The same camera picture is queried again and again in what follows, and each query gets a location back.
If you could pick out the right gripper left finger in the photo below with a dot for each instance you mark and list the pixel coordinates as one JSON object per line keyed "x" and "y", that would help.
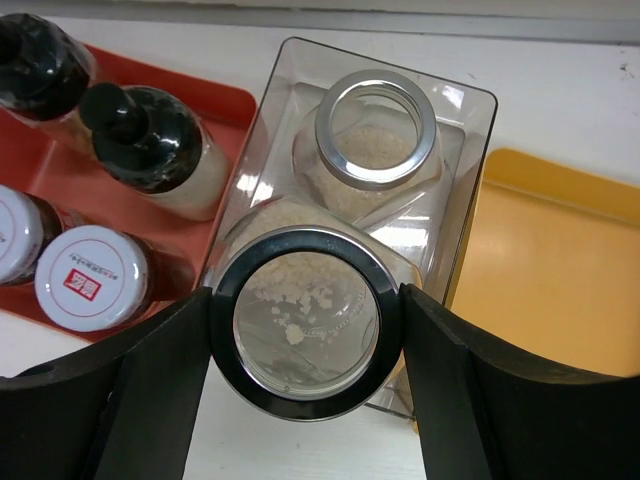
{"x": 121, "y": 408}

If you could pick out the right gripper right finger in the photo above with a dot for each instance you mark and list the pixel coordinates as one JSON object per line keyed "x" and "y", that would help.
{"x": 487, "y": 409}

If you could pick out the white-lid beige spice jar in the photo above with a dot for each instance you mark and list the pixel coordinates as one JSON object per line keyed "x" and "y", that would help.
{"x": 92, "y": 278}

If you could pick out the round glass jar metal lid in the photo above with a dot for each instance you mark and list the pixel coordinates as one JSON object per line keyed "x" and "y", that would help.
{"x": 306, "y": 321}

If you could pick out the white-lid dark spice jar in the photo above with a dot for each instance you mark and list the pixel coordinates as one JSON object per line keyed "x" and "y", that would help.
{"x": 28, "y": 225}

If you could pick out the white powder bottle black cap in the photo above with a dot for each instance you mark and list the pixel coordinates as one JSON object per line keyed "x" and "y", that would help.
{"x": 150, "y": 141}

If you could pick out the square glass jar beige grains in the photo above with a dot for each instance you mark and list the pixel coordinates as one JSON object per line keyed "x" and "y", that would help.
{"x": 371, "y": 141}

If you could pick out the brown spice bottle black cap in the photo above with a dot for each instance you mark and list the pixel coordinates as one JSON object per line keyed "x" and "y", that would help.
{"x": 44, "y": 75}

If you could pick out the yellow plastic tray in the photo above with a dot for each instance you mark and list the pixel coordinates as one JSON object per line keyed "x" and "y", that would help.
{"x": 550, "y": 263}

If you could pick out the orange-red plastic tray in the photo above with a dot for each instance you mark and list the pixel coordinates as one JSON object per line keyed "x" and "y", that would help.
{"x": 33, "y": 163}

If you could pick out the clear plastic tray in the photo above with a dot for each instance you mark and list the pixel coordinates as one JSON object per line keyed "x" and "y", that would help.
{"x": 428, "y": 231}

